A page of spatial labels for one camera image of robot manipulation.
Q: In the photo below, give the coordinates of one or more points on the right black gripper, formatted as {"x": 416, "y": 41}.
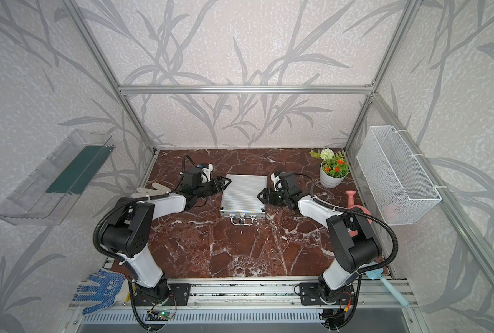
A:
{"x": 267, "y": 198}

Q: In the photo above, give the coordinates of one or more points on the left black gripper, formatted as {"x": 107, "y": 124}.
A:
{"x": 219, "y": 184}

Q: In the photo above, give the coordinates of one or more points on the silver aluminium poker case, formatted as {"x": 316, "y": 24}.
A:
{"x": 239, "y": 201}

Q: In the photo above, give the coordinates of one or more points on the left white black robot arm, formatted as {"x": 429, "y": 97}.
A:
{"x": 123, "y": 232}

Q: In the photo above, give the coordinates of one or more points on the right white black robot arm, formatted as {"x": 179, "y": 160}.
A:
{"x": 355, "y": 243}

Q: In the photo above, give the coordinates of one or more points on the potted artificial flower plant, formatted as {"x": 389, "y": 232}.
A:
{"x": 334, "y": 167}

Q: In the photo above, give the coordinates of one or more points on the white work glove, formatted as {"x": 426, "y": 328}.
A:
{"x": 155, "y": 190}

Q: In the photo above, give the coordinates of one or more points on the light blue garden trowel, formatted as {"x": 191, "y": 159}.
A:
{"x": 377, "y": 275}

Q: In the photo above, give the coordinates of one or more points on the green circuit board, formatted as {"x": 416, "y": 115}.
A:
{"x": 160, "y": 315}

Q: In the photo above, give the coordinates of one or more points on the blue dotted work glove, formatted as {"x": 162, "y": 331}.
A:
{"x": 99, "y": 291}

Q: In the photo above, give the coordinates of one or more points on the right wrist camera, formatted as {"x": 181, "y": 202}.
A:
{"x": 275, "y": 177}

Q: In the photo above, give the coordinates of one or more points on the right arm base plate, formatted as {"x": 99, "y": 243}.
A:
{"x": 320, "y": 294}

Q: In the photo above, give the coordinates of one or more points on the white wire mesh basket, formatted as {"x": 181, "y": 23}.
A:
{"x": 401, "y": 188}

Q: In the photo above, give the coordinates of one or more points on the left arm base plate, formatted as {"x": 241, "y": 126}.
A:
{"x": 176, "y": 294}

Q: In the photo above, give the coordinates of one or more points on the clear plastic wall shelf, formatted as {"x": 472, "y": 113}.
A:
{"x": 50, "y": 192}

